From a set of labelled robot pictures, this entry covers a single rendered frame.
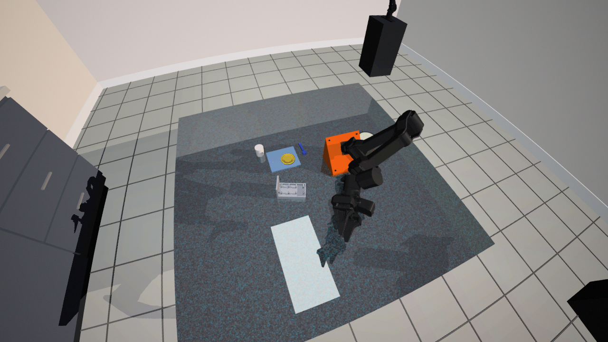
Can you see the yellow plate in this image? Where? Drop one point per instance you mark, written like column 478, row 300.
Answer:
column 287, row 158

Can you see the light blue flat mat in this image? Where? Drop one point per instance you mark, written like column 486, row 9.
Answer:
column 274, row 159

